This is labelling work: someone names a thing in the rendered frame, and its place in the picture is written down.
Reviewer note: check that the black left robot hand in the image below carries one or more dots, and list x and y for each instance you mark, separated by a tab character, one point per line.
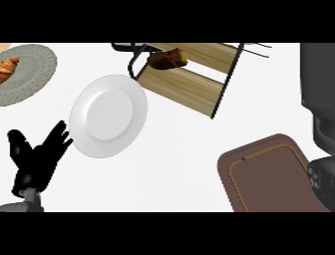
35	162

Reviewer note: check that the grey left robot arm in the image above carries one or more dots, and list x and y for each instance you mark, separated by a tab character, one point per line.
28	202

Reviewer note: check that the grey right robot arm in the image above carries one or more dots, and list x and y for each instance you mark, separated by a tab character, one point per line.
329	126

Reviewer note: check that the wooden tiered shelf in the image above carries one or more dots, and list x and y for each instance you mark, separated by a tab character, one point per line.
189	78

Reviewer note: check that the brown sweet potato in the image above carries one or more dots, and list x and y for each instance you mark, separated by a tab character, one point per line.
167	59

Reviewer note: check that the brown tray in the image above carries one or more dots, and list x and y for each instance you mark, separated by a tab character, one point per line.
269	179

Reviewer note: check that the white round plate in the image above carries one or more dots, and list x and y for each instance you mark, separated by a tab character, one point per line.
107	115

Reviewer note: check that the grey round placemat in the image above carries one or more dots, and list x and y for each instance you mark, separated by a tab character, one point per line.
31	78

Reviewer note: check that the orange croissant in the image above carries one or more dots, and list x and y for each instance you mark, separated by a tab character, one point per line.
1	72

